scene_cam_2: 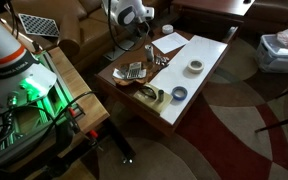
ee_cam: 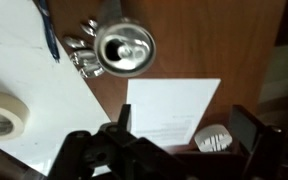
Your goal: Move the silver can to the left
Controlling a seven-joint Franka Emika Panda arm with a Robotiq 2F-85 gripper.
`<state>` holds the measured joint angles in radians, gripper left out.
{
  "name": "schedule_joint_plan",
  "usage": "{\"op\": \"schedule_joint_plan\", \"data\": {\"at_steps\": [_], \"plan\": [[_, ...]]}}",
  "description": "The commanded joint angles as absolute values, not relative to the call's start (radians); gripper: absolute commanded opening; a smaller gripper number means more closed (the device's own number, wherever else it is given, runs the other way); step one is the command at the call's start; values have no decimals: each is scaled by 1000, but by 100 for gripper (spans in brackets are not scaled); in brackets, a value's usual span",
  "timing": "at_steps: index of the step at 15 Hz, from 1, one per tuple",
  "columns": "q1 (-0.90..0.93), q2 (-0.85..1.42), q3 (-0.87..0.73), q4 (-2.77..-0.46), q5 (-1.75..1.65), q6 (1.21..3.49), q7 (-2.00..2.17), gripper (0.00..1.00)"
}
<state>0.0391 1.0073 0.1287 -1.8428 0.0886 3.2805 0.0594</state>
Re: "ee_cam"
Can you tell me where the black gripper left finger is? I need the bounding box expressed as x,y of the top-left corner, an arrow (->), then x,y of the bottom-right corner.
47,104 -> 198,180

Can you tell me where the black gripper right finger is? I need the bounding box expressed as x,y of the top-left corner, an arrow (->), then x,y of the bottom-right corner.
229,104 -> 288,180

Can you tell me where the silver drink can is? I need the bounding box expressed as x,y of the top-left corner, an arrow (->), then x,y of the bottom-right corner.
93,0 -> 157,78

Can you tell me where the white round bowl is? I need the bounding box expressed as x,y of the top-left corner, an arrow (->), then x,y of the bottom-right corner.
194,123 -> 234,153

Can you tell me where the white paper sheet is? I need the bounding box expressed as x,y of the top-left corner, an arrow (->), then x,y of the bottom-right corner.
126,78 -> 222,148

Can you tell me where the white rectangular board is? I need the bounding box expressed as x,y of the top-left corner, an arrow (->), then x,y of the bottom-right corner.
0,0 -> 112,176

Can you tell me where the brown wooden coffee table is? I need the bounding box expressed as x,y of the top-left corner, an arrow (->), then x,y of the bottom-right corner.
33,0 -> 288,180

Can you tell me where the beige masking tape roll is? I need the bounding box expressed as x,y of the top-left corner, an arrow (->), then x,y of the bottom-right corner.
0,90 -> 30,141

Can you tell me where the blue pen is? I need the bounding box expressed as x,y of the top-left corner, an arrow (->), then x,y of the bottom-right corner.
37,0 -> 61,64

